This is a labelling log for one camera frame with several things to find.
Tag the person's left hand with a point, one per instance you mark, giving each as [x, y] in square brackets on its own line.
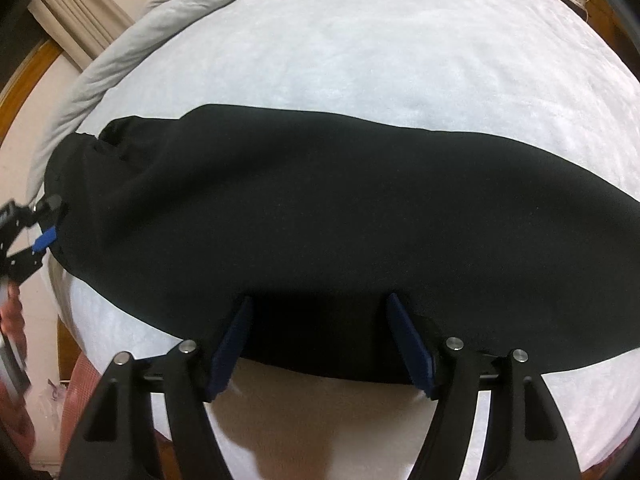
[15, 317]

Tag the grey duvet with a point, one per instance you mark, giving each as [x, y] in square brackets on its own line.
[100, 75]

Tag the wooden bed frame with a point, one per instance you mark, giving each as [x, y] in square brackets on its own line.
[27, 72]

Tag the wooden desk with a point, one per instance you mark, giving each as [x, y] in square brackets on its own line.
[605, 25]

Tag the white bed sheet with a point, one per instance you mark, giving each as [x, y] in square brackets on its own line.
[375, 60]

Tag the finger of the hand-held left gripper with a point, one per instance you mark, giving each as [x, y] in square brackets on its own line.
[45, 239]
[47, 205]

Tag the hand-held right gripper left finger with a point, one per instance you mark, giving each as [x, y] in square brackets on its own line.
[230, 345]

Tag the beige curtain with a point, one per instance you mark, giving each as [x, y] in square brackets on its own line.
[75, 10]

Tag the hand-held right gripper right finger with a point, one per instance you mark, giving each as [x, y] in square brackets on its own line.
[410, 347]

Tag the pink cloth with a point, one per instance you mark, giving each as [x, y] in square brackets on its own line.
[75, 390]

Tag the black pants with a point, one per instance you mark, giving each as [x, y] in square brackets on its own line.
[300, 210]

